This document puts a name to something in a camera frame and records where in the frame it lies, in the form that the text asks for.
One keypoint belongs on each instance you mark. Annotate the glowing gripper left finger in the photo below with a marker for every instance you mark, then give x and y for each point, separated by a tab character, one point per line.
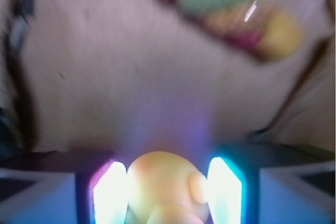
101	189

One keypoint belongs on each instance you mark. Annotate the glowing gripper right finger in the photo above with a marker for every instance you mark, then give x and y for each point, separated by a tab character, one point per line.
232	186

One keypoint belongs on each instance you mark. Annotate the yellow rubber duck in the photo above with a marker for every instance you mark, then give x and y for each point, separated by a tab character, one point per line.
166	188

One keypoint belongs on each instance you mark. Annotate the brown paper bag bin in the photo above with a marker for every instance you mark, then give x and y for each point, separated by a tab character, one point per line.
136	75

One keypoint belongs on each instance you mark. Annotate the multicolour twisted rope toy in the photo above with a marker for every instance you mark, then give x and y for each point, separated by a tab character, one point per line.
262	28

